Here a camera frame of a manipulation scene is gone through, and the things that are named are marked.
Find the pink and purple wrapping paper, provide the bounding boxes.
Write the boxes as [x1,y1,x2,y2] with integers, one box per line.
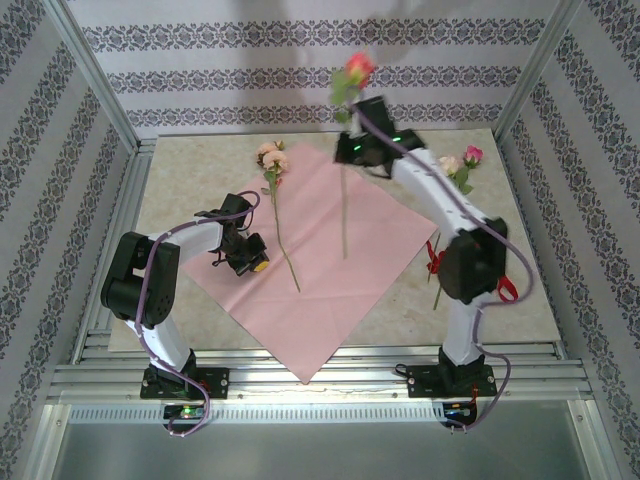
[180,141,440,385]

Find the fake red and pink rose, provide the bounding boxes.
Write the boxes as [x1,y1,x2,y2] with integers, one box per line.
[329,49,377,260]

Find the fake pale peach rose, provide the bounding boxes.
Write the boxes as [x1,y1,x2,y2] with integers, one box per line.
[431,154,465,311]

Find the fake peach double flower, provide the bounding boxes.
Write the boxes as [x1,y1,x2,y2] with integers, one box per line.
[255,139,302,294]

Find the red ribbon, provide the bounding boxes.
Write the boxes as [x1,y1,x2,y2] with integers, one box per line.
[424,239,519,304]

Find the left controller board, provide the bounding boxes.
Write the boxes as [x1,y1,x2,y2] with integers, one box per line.
[164,404,206,420]

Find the grey metal panel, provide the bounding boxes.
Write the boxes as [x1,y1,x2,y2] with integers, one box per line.
[49,422,596,480]

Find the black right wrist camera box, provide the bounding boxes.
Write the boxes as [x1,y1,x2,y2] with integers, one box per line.
[354,97,396,136]

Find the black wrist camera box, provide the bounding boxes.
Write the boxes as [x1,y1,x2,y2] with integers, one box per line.
[354,97,396,136]
[222,193,256,221]

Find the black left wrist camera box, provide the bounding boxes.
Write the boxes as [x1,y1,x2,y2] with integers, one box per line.
[222,193,256,221]

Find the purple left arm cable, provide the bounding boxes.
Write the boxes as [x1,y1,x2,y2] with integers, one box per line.
[134,192,262,440]

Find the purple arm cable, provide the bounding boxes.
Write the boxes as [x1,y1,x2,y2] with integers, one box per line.
[134,192,262,440]
[352,99,536,434]

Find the aluminium frame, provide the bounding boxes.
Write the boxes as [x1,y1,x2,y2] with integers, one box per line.
[29,0,616,480]

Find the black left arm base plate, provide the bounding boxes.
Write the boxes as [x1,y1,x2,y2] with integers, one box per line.
[140,367,230,400]

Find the slotted grey cable duct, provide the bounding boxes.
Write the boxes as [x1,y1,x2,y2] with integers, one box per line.
[67,403,446,425]

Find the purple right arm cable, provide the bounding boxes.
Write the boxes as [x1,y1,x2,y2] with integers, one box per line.
[352,99,536,434]

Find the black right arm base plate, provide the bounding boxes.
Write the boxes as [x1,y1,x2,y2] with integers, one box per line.
[407,363,497,400]

